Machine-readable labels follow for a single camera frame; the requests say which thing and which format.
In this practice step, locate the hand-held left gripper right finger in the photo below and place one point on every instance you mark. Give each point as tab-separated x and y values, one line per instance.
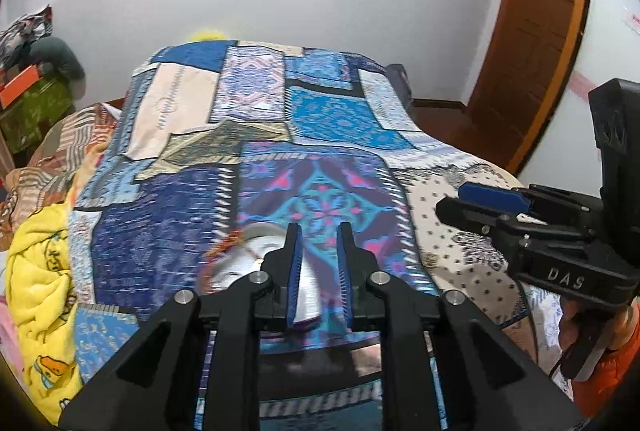
345	276

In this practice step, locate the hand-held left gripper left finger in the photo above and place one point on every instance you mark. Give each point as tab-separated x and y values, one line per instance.
294	276

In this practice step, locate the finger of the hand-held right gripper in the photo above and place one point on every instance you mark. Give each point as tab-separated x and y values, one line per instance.
470	217
490	196

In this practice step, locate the grey garment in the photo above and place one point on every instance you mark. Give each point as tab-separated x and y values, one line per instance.
240	261

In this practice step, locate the person's right hand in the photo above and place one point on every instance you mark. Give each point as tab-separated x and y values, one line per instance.
567	317

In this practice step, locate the blue patchwork blanket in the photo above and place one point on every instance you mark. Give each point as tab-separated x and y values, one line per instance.
325	136

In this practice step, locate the brown wooden door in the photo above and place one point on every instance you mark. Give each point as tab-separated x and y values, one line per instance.
535	36

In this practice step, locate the yellow cartoon blanket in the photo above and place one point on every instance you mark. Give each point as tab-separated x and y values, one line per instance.
45	271

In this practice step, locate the yellow round object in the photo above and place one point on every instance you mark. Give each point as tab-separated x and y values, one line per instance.
207	35

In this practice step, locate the striped brown blanket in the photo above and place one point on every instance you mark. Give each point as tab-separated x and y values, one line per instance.
65	146

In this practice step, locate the pink blanket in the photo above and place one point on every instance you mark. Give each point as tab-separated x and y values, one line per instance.
10	341

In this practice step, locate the orange box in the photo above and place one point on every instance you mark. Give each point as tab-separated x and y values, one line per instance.
20	86

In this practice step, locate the pile of clothes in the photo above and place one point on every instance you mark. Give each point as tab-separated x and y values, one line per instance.
22	31

